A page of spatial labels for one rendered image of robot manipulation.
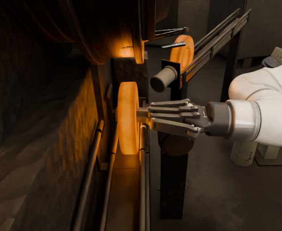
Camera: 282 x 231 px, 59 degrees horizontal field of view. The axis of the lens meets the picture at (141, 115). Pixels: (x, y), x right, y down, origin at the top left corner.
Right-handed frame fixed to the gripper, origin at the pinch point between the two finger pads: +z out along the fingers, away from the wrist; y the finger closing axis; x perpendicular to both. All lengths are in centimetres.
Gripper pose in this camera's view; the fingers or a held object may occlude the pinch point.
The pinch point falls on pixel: (131, 114)
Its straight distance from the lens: 54.5
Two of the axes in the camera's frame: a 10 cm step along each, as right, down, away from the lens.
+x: 0.5, -8.3, -5.5
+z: -10.0, -0.5, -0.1
